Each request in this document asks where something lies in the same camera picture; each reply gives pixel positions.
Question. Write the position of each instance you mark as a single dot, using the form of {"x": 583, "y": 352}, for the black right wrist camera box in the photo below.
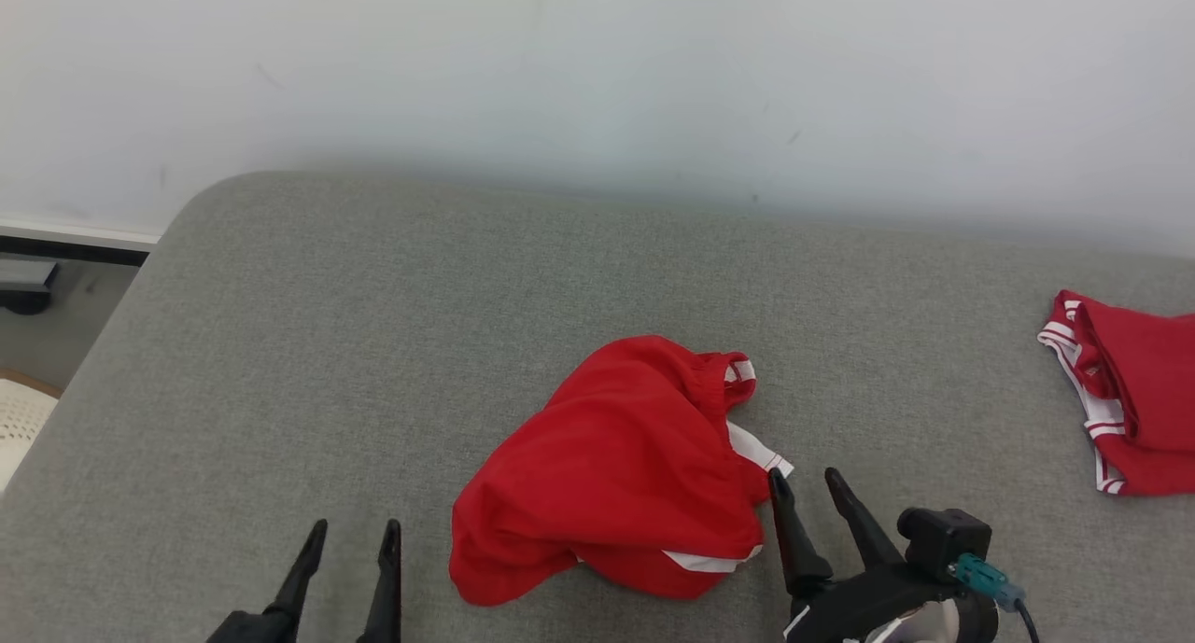
{"x": 943, "y": 540}

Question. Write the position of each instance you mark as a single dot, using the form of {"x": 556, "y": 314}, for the red shorts with white stripe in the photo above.
{"x": 607, "y": 466}

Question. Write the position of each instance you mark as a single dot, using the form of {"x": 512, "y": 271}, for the white and black baseboard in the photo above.
{"x": 65, "y": 242}

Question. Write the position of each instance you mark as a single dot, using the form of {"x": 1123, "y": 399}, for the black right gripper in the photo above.
{"x": 859, "y": 606}

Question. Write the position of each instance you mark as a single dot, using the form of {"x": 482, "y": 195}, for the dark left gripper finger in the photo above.
{"x": 387, "y": 587}
{"x": 301, "y": 573}

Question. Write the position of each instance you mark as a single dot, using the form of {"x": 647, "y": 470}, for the red basketball jersey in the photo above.
{"x": 1144, "y": 391}

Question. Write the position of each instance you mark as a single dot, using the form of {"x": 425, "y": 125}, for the dark grey floor object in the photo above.
{"x": 23, "y": 284}

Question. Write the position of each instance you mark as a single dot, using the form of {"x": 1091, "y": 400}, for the white woven basket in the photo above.
{"x": 19, "y": 428}

